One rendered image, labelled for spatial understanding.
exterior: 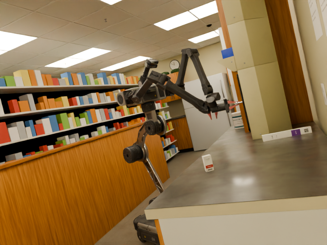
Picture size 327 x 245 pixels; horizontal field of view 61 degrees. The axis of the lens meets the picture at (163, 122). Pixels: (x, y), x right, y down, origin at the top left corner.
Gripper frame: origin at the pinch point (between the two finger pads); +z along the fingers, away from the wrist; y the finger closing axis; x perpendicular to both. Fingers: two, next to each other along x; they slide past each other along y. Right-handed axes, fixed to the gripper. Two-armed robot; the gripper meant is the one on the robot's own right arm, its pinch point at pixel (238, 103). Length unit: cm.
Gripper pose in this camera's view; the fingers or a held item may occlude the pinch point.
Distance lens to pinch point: 202.2
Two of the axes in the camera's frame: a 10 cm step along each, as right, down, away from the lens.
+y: -2.2, -9.7, 0.0
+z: 9.0, -2.1, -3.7
